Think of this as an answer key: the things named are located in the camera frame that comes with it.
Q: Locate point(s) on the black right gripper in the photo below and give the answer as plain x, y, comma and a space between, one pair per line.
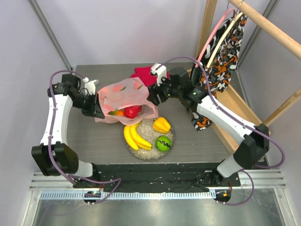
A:
154, 94

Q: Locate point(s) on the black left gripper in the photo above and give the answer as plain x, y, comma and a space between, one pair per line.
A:
95, 109

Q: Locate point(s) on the pink plastic bag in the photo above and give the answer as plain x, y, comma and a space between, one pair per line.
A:
126, 93

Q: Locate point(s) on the yellow fake bell pepper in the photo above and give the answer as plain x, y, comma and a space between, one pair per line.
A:
161, 125

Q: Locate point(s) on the yellow fake banana bunch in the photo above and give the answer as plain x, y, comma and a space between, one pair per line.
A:
134, 140

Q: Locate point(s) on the green fake watermelon ball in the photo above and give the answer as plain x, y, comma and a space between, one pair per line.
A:
163, 143

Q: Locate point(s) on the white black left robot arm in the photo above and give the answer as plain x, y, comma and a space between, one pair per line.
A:
53, 155

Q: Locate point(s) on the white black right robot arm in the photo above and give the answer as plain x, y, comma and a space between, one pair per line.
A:
252, 140

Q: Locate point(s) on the orange fake tangerine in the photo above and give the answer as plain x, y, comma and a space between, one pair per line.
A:
120, 113

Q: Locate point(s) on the green orange fake mango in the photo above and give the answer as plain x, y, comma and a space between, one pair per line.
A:
113, 113

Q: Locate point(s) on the red fake dragon fruit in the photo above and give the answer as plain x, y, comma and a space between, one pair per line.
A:
132, 112

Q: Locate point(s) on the red folded cloth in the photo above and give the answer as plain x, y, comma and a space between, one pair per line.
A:
143, 75

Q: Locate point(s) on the round plate of rice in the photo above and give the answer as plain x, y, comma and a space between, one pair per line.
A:
146, 131

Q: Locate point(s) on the black white striped garment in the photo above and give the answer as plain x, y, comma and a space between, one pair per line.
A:
195, 76

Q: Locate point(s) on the patterned orange black garment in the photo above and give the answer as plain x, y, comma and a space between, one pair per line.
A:
225, 62

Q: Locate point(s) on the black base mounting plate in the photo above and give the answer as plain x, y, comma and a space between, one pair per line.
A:
159, 177

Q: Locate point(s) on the pink clothes hanger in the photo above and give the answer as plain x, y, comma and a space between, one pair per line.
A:
212, 35

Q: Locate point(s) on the cream clothes hanger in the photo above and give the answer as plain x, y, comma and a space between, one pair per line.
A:
222, 38

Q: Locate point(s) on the wooden clothes rack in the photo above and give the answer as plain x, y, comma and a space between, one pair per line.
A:
230, 98

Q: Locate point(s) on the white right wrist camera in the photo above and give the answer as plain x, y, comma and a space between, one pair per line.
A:
160, 72

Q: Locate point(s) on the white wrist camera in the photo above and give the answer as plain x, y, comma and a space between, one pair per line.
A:
160, 72
90, 86

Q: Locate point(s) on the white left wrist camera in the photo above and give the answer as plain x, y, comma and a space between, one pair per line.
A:
90, 86

